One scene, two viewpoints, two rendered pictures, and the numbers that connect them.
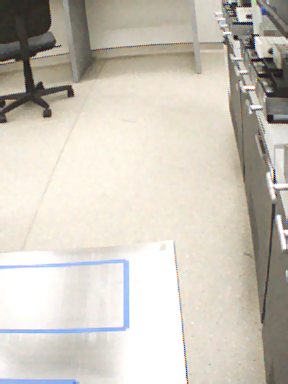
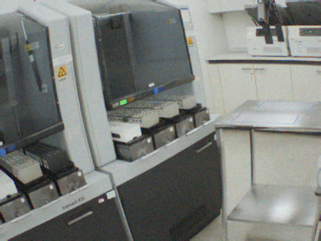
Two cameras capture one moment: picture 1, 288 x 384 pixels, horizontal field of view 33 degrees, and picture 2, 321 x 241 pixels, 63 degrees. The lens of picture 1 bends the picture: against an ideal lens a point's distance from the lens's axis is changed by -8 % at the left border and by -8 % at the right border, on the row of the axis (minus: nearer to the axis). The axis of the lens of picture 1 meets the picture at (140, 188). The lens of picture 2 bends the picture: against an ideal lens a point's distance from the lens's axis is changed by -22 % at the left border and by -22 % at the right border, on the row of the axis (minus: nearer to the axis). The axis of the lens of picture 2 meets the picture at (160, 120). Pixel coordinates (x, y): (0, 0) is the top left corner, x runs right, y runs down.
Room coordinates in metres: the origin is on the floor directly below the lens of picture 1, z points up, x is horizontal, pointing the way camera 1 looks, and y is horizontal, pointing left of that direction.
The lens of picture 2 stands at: (1.86, 0.61, 1.25)
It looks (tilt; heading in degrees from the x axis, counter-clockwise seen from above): 15 degrees down; 217
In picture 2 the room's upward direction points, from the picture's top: 10 degrees counter-clockwise
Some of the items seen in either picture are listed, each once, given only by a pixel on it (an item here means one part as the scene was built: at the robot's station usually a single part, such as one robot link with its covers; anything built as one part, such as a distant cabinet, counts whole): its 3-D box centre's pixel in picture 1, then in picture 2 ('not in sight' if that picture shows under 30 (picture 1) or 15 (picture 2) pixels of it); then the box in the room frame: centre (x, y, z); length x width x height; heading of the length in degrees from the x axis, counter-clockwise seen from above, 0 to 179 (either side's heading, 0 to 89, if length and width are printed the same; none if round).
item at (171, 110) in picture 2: not in sight; (169, 110); (0.51, -0.34, 0.85); 0.12 x 0.02 x 0.06; 171
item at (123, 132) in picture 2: not in sight; (112, 131); (0.80, -0.48, 0.83); 0.30 x 0.10 x 0.06; 82
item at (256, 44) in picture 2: not in sight; (271, 29); (-1.80, -0.23, 1.22); 0.62 x 0.56 x 0.64; 170
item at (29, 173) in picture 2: (279, 57); (29, 173); (1.36, -0.45, 0.85); 0.12 x 0.02 x 0.06; 173
